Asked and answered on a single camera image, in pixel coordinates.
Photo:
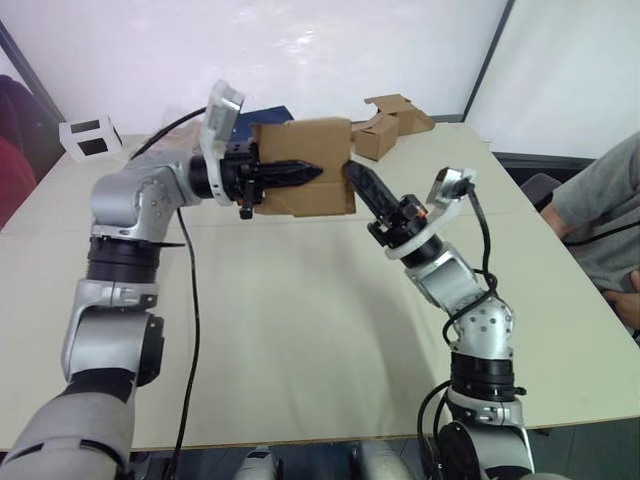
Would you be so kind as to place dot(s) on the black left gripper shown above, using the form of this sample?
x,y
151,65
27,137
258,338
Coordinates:
x,y
236,172

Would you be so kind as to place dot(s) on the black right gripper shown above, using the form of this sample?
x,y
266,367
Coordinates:
x,y
402,222

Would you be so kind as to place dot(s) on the small brown cardboard box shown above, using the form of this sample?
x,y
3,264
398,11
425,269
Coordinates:
x,y
305,142

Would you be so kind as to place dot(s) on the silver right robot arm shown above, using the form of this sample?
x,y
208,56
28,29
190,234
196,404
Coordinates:
x,y
480,325

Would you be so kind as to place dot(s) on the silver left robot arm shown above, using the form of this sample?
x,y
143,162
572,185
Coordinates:
x,y
115,200

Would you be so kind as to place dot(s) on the small open cardboard box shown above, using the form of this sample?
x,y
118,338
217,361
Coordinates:
x,y
375,140

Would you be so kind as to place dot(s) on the flat unfolded cardboard piece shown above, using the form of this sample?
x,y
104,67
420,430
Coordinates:
x,y
410,117

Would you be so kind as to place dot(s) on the person's bare hand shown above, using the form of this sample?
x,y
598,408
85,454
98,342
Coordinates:
x,y
625,310

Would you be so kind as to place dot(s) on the dark blue flat folder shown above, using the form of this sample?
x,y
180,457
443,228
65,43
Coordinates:
x,y
265,114

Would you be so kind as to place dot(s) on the dark grey chair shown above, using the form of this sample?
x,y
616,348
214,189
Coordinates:
x,y
540,190

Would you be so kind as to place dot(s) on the white cube with black squares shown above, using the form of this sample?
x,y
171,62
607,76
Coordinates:
x,y
90,137

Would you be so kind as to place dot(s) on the person in grey shirt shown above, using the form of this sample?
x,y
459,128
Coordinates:
x,y
605,200

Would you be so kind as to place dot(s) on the silver rounded shape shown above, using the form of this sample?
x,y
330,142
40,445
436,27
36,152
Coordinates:
x,y
385,462
257,465

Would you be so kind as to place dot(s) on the maroon red garment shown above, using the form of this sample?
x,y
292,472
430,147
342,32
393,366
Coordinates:
x,y
17,150

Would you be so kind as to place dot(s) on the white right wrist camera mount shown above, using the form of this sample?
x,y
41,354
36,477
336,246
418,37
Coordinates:
x,y
452,187

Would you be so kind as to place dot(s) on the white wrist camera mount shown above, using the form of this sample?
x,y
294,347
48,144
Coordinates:
x,y
218,117
452,187

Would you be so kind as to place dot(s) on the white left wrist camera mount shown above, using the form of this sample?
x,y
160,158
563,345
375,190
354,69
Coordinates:
x,y
218,117

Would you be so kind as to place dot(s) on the grey partition frame post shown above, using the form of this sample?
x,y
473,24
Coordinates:
x,y
30,65
487,55

